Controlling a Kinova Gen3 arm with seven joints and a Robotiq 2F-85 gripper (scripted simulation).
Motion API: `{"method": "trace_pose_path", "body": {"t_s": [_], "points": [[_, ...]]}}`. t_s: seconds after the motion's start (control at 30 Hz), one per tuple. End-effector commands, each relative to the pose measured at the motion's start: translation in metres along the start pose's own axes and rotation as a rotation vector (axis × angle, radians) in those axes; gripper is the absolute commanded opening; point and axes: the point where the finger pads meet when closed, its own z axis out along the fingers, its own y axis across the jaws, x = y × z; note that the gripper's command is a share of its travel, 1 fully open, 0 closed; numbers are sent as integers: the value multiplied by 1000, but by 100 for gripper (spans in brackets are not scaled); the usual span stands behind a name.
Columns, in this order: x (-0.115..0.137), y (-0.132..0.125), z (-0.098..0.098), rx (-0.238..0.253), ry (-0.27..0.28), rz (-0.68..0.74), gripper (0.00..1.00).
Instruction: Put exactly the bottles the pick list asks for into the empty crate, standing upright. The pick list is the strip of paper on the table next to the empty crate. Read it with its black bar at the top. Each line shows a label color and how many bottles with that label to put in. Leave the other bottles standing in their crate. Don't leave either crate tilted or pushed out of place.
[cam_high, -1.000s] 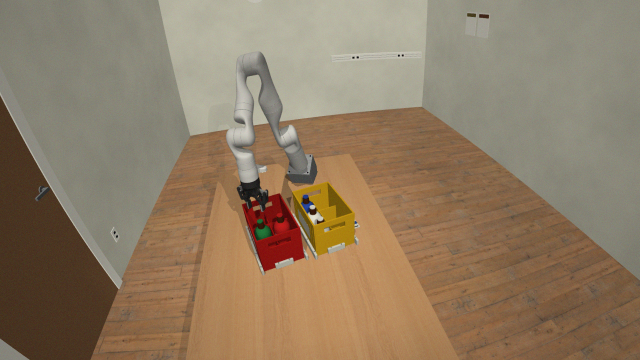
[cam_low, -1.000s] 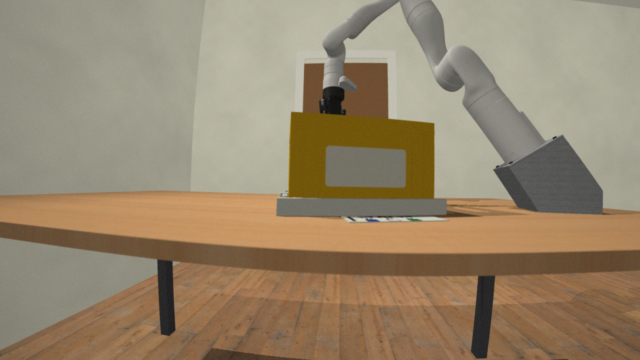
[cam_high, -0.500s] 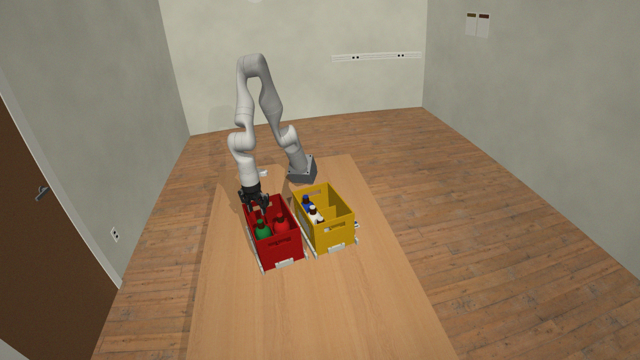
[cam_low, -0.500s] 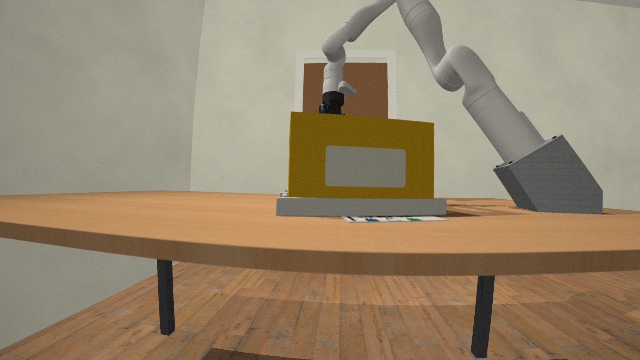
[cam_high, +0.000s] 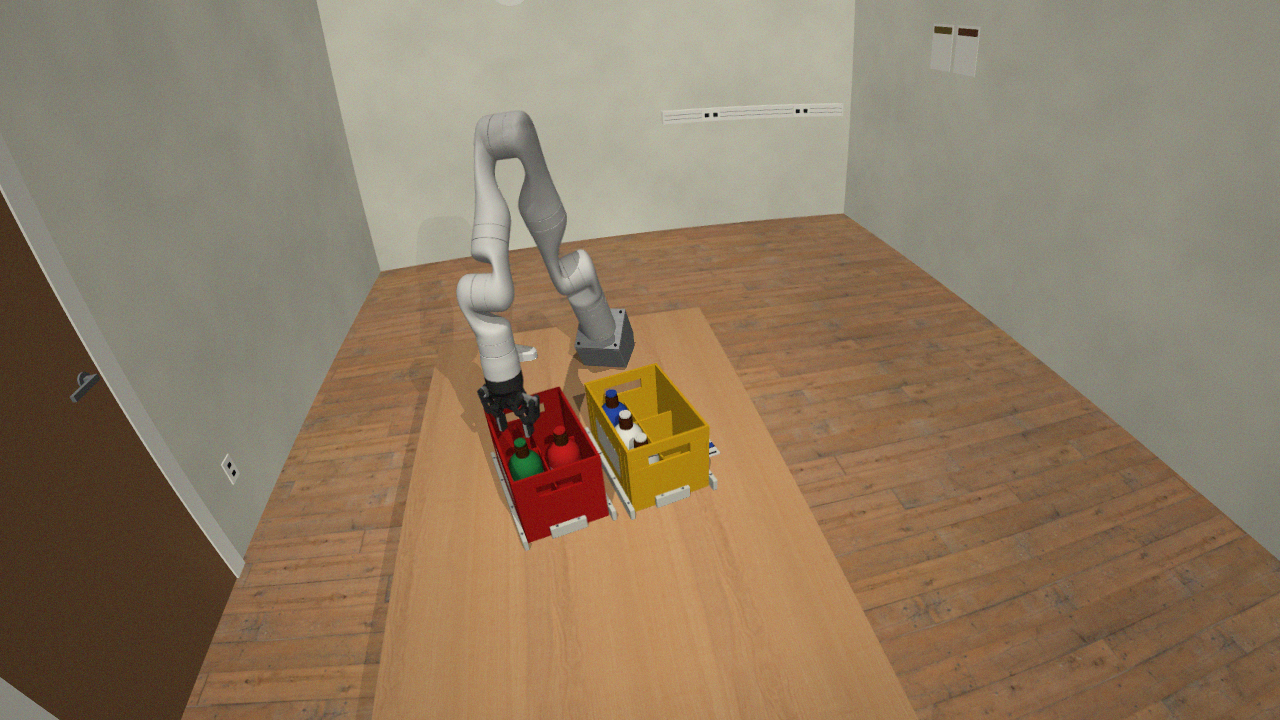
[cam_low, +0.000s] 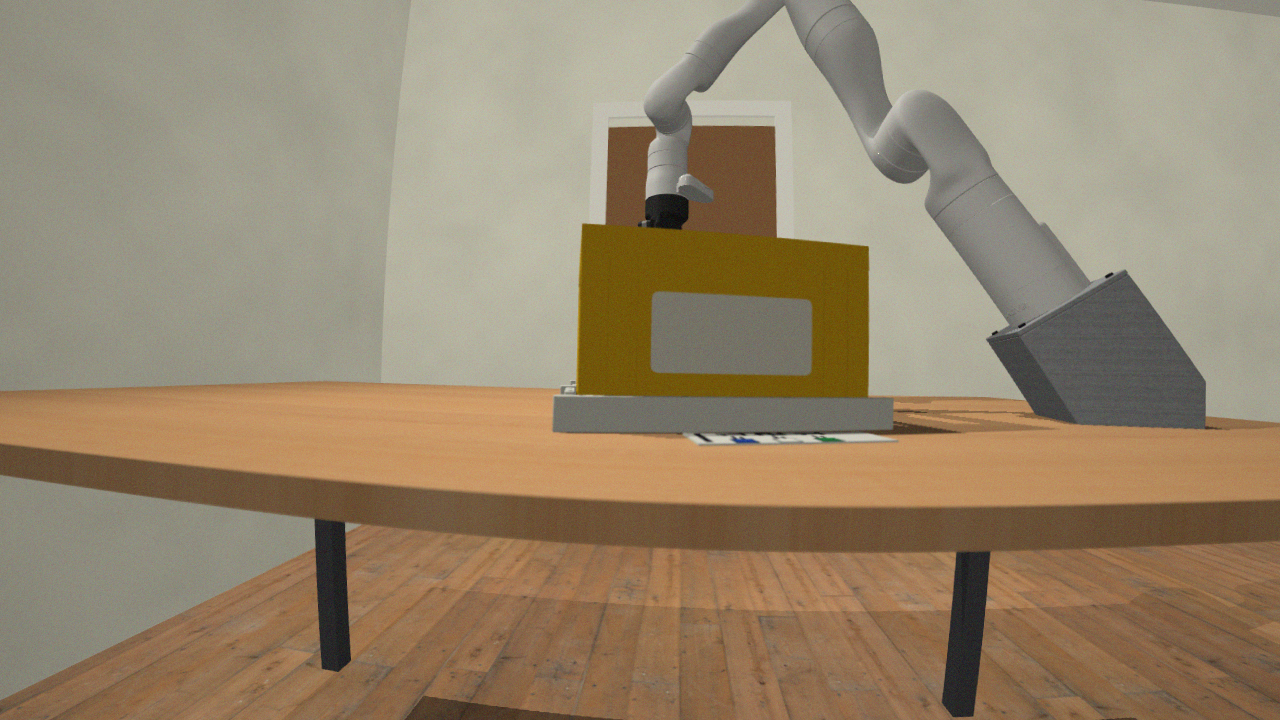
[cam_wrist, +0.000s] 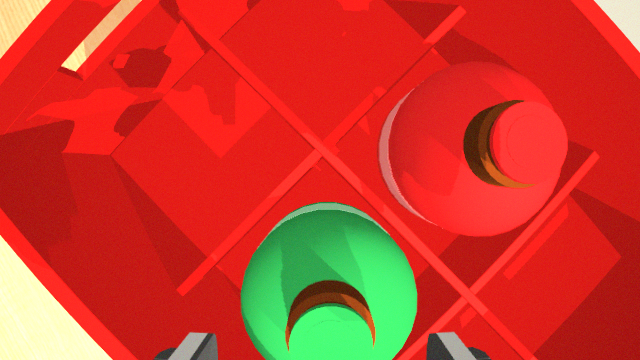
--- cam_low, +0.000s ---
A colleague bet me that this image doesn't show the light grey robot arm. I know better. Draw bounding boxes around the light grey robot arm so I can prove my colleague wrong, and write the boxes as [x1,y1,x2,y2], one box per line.
[643,0,1091,328]

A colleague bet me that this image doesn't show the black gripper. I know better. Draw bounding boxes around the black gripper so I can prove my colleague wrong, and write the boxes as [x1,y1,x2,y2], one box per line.
[637,193,689,231]

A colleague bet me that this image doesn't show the white paper pick list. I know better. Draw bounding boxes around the white paper pick list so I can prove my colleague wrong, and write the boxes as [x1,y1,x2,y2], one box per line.
[682,430,899,446]

